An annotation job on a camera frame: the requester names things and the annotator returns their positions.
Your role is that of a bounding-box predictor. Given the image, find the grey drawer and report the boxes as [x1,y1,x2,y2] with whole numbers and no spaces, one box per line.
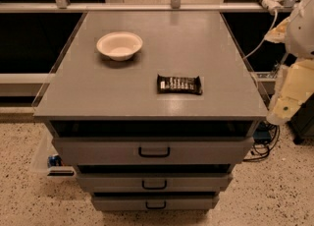
[77,173,233,193]
[91,194,219,211]
[53,138,253,165]

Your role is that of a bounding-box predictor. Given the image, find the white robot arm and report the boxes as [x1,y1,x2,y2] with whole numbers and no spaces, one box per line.
[265,0,314,125]

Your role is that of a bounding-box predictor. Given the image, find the grey drawer cabinet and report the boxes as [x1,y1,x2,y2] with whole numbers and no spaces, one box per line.
[35,11,266,198]

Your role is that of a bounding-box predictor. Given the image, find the grey bottom drawer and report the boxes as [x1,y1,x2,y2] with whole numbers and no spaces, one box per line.
[91,194,219,211]

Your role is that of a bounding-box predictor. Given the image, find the grey top drawer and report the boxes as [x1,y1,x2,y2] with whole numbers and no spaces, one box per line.
[53,138,253,165]

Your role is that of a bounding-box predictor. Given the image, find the dark cabinet at right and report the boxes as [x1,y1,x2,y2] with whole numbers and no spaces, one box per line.
[291,97,314,144]

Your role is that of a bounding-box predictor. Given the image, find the black snack bar wrapper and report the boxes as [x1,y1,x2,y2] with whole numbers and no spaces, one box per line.
[157,75,202,95]

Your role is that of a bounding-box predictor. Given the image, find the white paper bowl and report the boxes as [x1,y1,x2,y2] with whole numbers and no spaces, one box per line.
[96,31,143,61]

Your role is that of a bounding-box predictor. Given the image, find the blue can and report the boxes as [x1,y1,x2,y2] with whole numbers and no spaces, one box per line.
[47,154,63,168]

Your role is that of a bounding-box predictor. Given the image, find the clear plastic bin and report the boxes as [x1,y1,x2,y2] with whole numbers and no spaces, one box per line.
[29,133,76,180]

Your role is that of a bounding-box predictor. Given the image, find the black floor cables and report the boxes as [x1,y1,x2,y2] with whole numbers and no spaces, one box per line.
[242,122,281,163]

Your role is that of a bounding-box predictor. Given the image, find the white power cable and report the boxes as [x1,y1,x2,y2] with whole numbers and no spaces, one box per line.
[242,9,279,61]

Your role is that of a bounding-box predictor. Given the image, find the metal frame rail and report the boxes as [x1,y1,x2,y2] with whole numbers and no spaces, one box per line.
[0,2,295,14]

